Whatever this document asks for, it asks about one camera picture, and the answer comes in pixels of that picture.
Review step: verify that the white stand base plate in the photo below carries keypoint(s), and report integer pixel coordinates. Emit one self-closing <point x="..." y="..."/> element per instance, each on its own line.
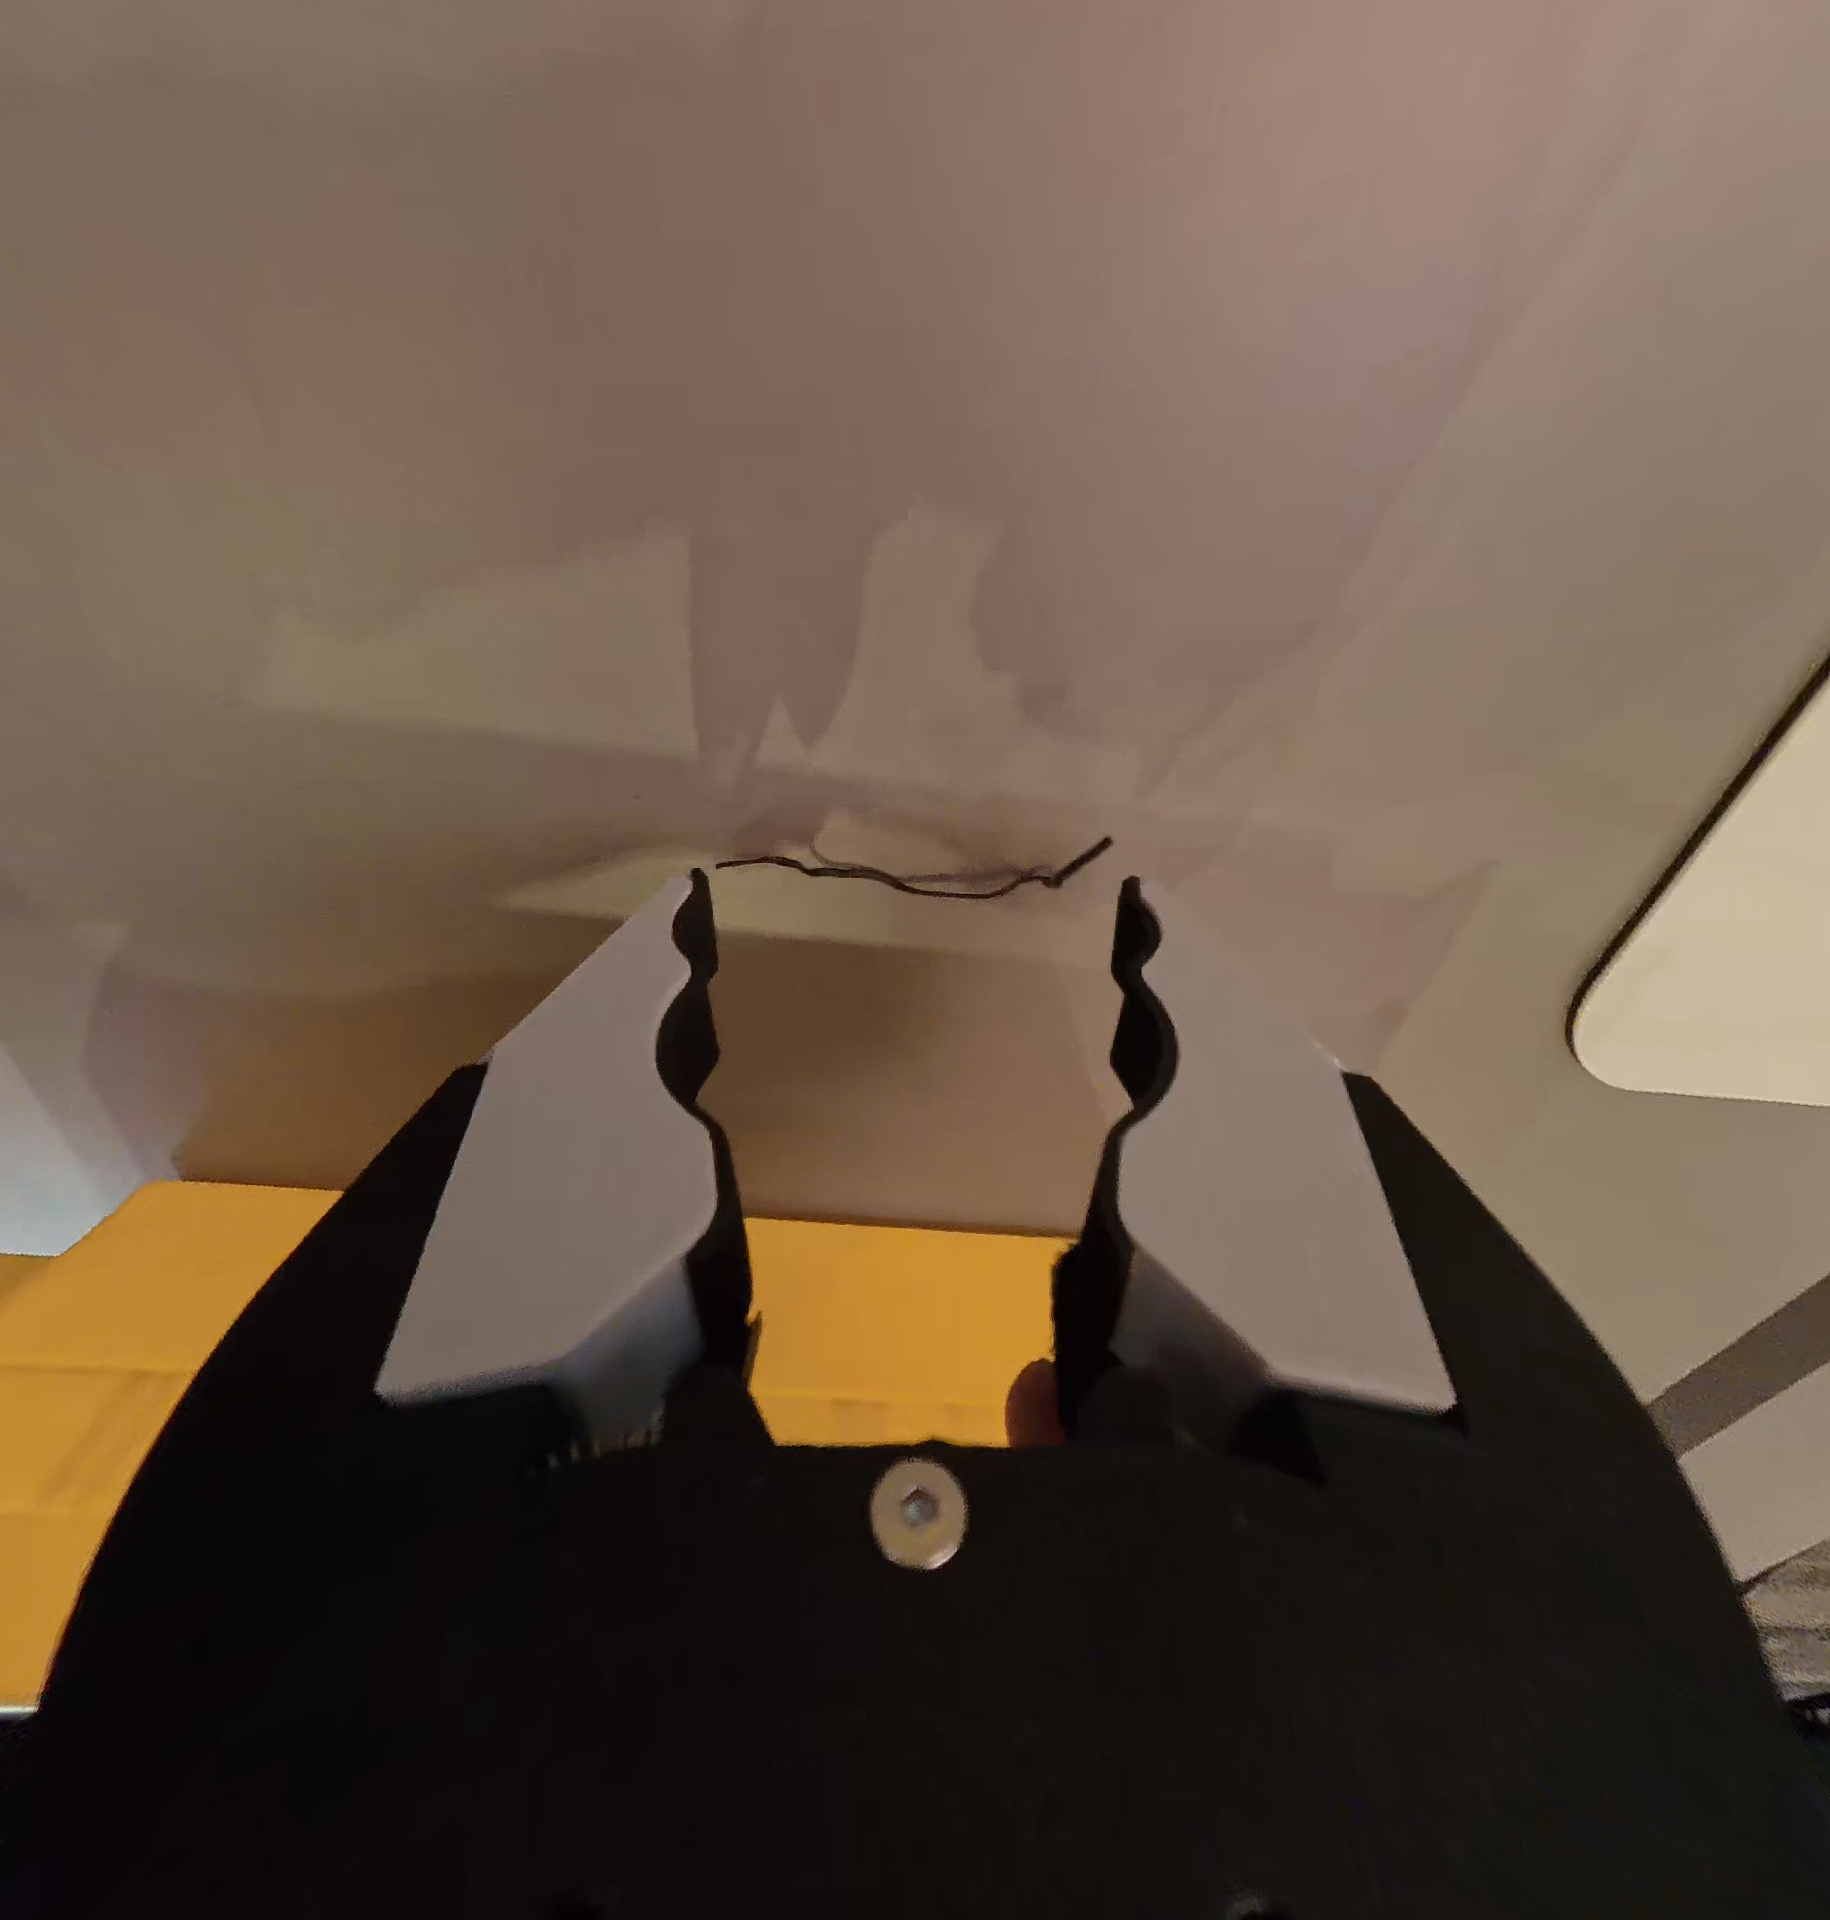
<point x="1770" y="961"/>

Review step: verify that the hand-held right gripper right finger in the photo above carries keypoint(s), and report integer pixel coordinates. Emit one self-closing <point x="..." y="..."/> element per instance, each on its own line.
<point x="1276" y="1201"/>

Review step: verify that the yellow plastic bin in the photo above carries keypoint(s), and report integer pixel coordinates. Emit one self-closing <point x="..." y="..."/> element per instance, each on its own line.
<point x="106" y="1351"/>

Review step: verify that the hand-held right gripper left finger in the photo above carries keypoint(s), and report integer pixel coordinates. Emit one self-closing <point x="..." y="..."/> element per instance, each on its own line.
<point x="555" y="1201"/>

